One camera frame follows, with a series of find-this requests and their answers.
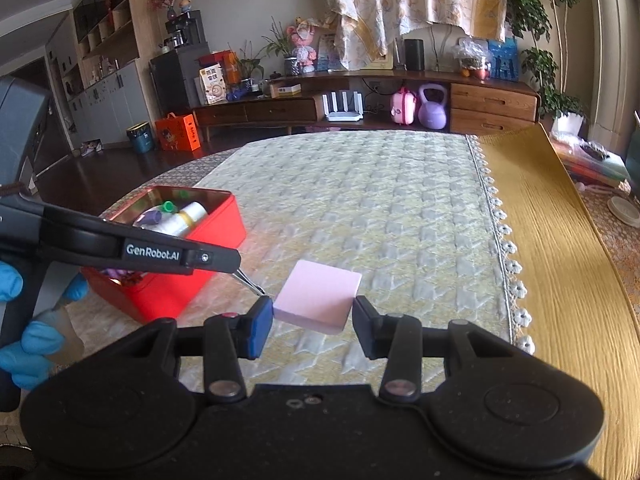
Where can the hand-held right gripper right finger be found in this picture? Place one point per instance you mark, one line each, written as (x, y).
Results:
(365, 330)

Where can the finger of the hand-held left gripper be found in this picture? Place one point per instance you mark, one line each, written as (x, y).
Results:
(210, 260)

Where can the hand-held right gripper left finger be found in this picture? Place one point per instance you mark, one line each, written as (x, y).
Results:
(260, 327)

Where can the red tin box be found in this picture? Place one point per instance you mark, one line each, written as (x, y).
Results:
(215, 230)

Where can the silver nail clipper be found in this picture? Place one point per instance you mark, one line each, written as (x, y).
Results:
(250, 282)

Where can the white yellow bottle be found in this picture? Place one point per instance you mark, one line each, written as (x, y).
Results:
(185, 215)

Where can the pink sticky note pad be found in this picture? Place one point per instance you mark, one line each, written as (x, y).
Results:
(320, 295)

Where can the small green plastic piece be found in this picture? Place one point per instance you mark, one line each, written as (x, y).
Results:
(169, 206)

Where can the person's left hand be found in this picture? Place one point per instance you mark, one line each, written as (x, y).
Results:
(30, 350)

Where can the loose photo prints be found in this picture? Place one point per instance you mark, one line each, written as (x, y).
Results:
(92, 146)

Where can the lace circle-pattern tablecloth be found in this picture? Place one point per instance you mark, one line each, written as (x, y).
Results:
(150, 180)

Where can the teal waste bin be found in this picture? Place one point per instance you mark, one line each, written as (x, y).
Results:
(140, 139)

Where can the orange gift box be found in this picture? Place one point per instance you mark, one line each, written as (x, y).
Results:
(177, 134)

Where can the quilted cream table mat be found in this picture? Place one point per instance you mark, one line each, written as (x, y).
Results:
(375, 200)

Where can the black mini fridge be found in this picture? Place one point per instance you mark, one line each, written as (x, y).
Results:
(175, 85)

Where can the small blue toy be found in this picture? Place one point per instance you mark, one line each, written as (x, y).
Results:
(239, 94)

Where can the white snack bag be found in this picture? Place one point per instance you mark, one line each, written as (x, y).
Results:
(212, 87)

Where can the small beige box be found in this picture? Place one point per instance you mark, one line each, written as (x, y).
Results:
(286, 90)

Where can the black coffee machine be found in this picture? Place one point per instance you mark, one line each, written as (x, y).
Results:
(185, 32)

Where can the small green potted plant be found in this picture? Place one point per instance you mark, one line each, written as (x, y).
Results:
(249, 67)

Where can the red gift box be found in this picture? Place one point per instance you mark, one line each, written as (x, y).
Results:
(225, 62)

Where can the white router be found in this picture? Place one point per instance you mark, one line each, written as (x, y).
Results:
(342, 107)

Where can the yellow table runner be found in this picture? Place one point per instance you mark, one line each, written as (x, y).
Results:
(565, 260)

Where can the pink toy suitcase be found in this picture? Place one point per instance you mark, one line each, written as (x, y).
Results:
(404, 107)

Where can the potted orchid plant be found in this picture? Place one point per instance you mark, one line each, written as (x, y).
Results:
(282, 45)

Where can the purple kettlebell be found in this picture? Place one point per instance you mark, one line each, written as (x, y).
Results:
(432, 110)

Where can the pink doll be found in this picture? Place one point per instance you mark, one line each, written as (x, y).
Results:
(304, 45)

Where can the wooden TV cabinet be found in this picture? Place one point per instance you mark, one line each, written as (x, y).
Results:
(480, 105)

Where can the black speaker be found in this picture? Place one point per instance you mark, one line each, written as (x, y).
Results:
(414, 55)

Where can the stack of coloured mats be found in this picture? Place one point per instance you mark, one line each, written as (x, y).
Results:
(590, 160)

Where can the white round coaster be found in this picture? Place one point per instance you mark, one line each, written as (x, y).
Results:
(625, 210)

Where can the plastic bag of fruit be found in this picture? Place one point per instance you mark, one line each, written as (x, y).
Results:
(470, 57)

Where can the tall potted tree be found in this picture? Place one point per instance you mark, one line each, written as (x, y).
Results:
(540, 35)

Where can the wall cabinet with shelves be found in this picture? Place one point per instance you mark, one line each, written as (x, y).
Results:
(110, 60)

